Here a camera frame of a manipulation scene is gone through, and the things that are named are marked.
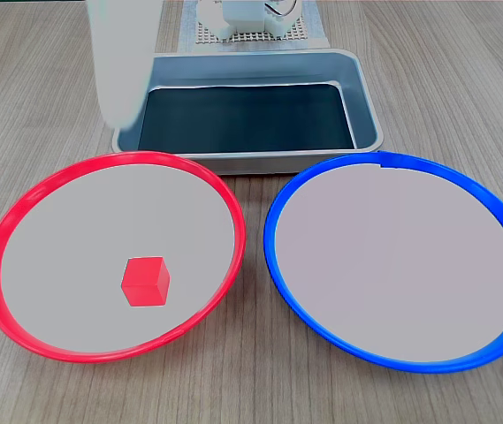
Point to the beige mesh grip mat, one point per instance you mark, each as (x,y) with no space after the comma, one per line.
(297,35)

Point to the red cube block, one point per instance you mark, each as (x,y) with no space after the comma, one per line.
(146,282)

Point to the red rimmed round dish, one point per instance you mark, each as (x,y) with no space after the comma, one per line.
(78,247)

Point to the blue rimmed round dish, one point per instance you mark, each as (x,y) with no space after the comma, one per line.
(401,265)

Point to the silver metal tray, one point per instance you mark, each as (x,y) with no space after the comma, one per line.
(242,163)

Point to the black tray liner mat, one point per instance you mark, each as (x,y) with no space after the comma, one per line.
(251,119)

